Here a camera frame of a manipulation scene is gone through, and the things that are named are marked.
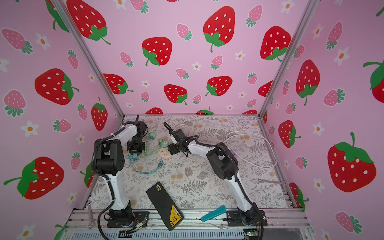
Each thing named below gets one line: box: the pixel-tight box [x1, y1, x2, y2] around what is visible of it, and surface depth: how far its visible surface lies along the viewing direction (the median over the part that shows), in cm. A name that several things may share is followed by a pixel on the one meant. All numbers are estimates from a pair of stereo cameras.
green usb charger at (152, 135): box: [148, 132, 157, 140], surface depth 108 cm
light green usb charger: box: [161, 140, 168, 148], surface depth 98 cm
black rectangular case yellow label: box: [146, 181, 185, 231], surface depth 78 cm
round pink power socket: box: [158, 147, 172, 160], surface depth 98 cm
